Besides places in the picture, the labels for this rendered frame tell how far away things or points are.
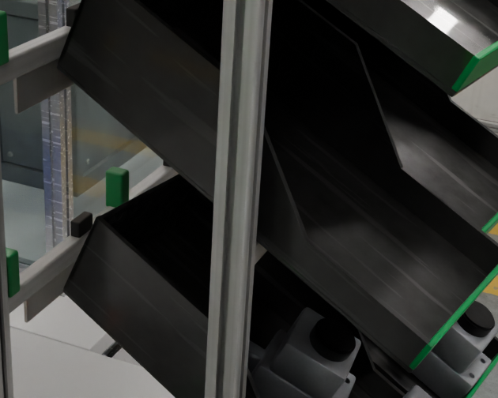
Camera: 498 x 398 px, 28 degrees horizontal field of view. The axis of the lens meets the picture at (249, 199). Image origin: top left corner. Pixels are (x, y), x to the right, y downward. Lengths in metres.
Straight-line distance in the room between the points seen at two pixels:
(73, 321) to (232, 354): 0.92
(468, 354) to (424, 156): 0.15
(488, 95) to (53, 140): 3.20
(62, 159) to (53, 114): 0.07
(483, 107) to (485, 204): 3.72
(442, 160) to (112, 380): 0.72
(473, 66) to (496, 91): 3.95
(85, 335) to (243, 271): 0.92
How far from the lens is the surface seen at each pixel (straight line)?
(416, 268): 0.62
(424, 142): 0.77
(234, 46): 0.50
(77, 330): 1.46
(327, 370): 0.65
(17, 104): 0.66
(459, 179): 0.75
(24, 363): 1.40
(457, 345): 0.77
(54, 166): 1.45
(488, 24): 0.58
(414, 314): 0.59
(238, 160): 0.52
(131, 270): 0.64
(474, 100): 4.46
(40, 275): 0.71
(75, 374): 1.38
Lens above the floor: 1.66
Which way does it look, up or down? 25 degrees down
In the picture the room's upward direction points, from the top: 4 degrees clockwise
